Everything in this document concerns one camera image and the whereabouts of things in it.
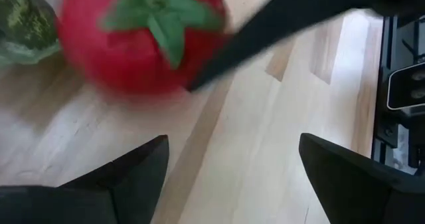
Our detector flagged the black table-level camera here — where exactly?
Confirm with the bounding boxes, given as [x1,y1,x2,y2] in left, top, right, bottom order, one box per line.
[386,62,425,111]

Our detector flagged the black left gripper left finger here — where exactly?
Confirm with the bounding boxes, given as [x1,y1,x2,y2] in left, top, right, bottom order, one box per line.
[0,134,170,224]

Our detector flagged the black metal table frame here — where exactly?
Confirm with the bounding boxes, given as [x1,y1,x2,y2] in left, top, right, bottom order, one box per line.
[371,16,425,175]

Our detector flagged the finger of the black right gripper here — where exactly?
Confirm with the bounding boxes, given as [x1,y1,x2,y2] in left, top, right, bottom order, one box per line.
[187,0,425,92]

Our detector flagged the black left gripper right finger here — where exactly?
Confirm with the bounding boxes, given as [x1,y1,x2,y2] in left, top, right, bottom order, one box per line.
[297,132,425,224]

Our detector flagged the red fruit with green leaves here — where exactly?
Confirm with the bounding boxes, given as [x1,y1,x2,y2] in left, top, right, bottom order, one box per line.
[56,0,233,98]

